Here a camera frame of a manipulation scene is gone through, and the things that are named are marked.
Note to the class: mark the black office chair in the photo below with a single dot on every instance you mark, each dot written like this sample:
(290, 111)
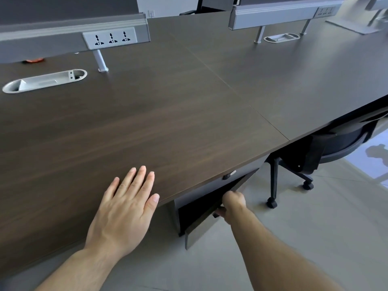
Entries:
(212, 4)
(330, 145)

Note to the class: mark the person's right forearm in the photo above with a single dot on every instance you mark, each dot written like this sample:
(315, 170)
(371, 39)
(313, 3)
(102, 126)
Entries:
(272, 254)

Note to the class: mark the grey metal partition leg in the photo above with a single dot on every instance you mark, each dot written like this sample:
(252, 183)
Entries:
(259, 34)
(100, 59)
(305, 27)

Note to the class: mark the grey monitor stand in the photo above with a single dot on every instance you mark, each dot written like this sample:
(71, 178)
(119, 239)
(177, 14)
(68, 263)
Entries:
(354, 24)

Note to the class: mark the dark under-desk cabinet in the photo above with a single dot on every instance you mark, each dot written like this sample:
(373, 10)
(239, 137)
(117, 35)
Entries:
(194, 206)

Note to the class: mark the small white wall socket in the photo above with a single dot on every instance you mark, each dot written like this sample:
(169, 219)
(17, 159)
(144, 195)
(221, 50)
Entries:
(151, 13)

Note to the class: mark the black cabinet combination lock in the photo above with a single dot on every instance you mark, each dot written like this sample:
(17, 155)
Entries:
(229, 175)

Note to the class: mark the small orange-red object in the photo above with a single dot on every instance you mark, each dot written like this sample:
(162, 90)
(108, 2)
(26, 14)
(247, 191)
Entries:
(34, 60)

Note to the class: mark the person's right fingers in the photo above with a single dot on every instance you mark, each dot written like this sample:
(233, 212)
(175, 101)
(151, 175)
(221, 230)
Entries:
(220, 211)

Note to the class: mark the person's left middle finger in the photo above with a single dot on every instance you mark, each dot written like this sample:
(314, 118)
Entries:
(139, 178)

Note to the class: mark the person's right hand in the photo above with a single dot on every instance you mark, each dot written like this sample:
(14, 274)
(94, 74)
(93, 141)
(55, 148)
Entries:
(235, 206)

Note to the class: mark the dark cabinet door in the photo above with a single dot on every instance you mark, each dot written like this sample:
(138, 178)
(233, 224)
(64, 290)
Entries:
(209, 218)

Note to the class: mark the person's left little finger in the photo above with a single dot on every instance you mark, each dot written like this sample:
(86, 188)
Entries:
(112, 188)

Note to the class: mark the white triple power socket panel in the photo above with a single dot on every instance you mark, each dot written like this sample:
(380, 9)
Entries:
(109, 38)

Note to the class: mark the person's left forearm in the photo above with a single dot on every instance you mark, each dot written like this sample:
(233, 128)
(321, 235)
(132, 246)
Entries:
(77, 271)

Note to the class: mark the person's left hand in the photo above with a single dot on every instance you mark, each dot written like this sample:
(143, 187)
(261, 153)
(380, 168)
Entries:
(121, 215)

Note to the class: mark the person's left thumb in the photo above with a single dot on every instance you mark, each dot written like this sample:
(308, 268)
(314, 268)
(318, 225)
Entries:
(153, 204)

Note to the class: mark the grey desk partition panel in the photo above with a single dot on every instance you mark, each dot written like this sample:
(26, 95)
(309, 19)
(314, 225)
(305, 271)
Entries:
(285, 12)
(60, 27)

